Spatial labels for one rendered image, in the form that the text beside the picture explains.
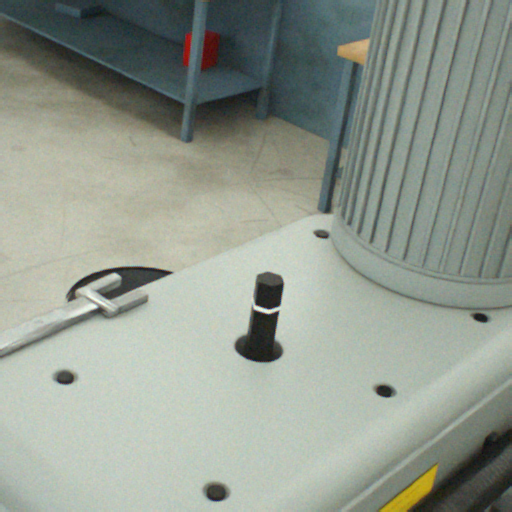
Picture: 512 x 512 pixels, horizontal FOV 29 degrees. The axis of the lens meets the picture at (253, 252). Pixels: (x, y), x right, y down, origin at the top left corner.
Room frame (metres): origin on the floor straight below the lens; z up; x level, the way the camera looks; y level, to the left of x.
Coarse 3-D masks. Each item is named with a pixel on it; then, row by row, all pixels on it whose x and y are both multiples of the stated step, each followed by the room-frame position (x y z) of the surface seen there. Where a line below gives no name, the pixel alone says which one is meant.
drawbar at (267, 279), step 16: (256, 288) 0.62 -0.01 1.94; (272, 288) 0.61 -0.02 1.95; (256, 304) 0.61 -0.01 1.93; (272, 304) 0.61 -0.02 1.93; (256, 320) 0.61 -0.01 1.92; (272, 320) 0.61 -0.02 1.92; (256, 336) 0.61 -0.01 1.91; (272, 336) 0.62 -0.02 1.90; (256, 352) 0.61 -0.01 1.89; (272, 352) 0.62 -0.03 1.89
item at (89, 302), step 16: (80, 288) 0.65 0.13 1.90; (96, 288) 0.66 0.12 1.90; (112, 288) 0.67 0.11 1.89; (64, 304) 0.63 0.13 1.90; (80, 304) 0.63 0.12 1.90; (96, 304) 0.64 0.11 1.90; (112, 304) 0.64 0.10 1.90; (128, 304) 0.64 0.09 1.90; (32, 320) 0.60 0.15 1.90; (48, 320) 0.60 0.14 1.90; (64, 320) 0.61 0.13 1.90; (80, 320) 0.62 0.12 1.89; (0, 336) 0.57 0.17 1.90; (16, 336) 0.58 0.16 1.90; (32, 336) 0.58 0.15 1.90; (0, 352) 0.56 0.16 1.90
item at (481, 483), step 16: (496, 448) 0.66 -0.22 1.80; (480, 464) 0.63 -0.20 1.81; (496, 464) 0.63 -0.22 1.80; (448, 480) 0.61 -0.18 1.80; (464, 480) 0.61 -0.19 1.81; (480, 480) 0.61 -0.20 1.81; (496, 480) 0.62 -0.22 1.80; (432, 496) 0.59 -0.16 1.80; (448, 496) 0.59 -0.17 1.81; (464, 496) 0.59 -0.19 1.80; (480, 496) 0.60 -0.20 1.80; (496, 496) 0.61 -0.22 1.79
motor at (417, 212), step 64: (384, 0) 0.80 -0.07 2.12; (448, 0) 0.74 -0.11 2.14; (384, 64) 0.78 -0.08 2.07; (448, 64) 0.73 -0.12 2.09; (384, 128) 0.77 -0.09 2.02; (448, 128) 0.73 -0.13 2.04; (384, 192) 0.75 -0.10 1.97; (448, 192) 0.73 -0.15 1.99; (384, 256) 0.74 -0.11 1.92; (448, 256) 0.73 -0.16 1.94
